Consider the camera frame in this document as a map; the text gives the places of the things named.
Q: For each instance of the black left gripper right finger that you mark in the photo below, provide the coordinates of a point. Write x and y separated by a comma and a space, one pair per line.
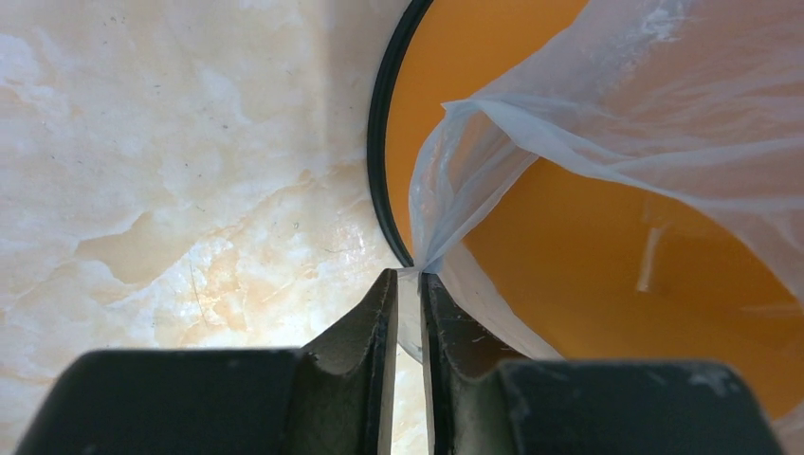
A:
484, 397

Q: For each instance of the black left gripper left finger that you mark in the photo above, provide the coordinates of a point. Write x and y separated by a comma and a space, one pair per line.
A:
333, 395

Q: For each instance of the orange trash bin gold rim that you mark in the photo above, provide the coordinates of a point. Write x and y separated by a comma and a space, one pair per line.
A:
597, 270

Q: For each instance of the translucent blue plastic bag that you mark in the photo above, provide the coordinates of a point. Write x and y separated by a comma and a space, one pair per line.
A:
628, 113

